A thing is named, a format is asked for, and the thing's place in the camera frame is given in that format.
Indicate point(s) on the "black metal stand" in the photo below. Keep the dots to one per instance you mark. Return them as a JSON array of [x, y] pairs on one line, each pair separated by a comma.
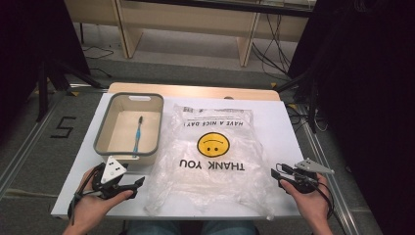
[[311, 98]]

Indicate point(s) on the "person's right hand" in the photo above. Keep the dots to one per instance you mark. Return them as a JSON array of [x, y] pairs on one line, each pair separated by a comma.
[[310, 205]]

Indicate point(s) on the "beige basket with grey rim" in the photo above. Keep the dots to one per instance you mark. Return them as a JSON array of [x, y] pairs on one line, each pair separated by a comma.
[[129, 130]]

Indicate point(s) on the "person's legs in jeans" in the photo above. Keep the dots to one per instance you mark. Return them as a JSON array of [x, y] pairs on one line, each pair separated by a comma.
[[153, 228]]

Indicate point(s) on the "clear plastic bag yellow smiley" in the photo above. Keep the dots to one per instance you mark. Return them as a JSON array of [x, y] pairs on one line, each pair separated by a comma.
[[212, 182]]

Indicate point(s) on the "black tripod stand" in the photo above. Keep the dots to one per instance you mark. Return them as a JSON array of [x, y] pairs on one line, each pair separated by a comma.
[[44, 88]]

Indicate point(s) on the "metal floor rail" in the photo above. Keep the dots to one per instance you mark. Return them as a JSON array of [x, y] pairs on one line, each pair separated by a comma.
[[329, 182], [29, 140]]

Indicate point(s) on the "person's left hand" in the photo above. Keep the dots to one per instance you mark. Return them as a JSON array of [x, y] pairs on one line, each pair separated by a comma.
[[91, 209]]

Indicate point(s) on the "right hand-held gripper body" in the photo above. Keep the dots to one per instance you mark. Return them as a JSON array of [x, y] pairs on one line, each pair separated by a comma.
[[306, 182]]

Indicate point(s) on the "white board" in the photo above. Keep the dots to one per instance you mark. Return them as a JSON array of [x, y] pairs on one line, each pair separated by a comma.
[[284, 130]]

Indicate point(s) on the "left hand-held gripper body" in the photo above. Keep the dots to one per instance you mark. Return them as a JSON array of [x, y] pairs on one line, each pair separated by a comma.
[[112, 171]]

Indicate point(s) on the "beige wooden desk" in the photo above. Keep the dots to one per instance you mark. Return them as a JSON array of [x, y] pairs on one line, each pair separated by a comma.
[[182, 19]]

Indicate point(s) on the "black curtain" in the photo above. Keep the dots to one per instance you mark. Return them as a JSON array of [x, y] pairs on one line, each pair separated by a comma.
[[29, 32], [375, 98]]

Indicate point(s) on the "blue toothbrush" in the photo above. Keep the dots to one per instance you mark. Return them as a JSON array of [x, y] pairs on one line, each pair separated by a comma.
[[138, 138]]

